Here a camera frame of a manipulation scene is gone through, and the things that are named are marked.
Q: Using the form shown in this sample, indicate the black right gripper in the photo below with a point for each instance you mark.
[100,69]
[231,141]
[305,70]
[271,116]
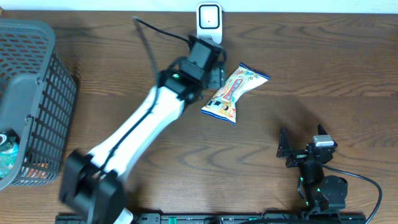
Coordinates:
[296,157]

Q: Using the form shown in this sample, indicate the large yellow snack bag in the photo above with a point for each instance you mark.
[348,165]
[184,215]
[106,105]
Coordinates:
[222,104]

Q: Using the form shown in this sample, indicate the grey plastic basket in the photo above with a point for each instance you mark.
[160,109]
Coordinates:
[38,98]

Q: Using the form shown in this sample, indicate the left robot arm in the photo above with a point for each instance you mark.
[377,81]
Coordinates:
[92,184]

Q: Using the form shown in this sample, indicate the green packet in basket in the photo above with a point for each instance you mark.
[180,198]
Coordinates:
[9,152]

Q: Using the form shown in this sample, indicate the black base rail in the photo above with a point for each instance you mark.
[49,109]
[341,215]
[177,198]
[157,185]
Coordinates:
[156,218]

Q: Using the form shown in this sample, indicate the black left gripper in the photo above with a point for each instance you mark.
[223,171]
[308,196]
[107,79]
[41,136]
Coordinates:
[223,73]

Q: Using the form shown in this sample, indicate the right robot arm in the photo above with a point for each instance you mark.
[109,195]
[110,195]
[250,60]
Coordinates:
[324,194]

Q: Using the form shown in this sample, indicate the white barcode scanner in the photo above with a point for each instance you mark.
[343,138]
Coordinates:
[210,21]

